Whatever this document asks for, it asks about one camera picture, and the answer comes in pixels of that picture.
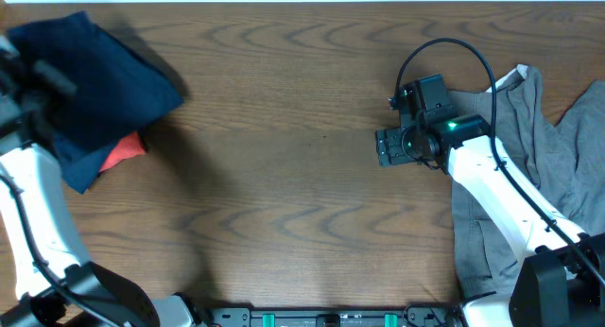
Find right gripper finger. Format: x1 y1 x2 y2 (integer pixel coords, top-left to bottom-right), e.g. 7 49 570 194
375 128 402 150
377 147 403 167

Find navy blue shorts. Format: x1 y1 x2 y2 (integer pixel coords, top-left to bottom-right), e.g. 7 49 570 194
53 133 118 194
8 11 183 159

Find grey shorts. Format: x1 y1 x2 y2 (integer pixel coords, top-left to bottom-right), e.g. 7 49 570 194
450 65 604 298

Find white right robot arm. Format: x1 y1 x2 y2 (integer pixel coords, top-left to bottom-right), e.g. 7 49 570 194
375 115 604 326

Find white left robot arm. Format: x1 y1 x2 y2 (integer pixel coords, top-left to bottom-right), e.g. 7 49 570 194
1 40 202 326

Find folded navy blue shorts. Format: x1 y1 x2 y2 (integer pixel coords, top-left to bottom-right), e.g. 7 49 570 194
53 133 118 194

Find orange red folded garment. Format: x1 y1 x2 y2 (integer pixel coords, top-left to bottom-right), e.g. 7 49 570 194
100 131 146 172

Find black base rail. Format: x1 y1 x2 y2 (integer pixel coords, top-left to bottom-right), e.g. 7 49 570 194
201 304 467 327

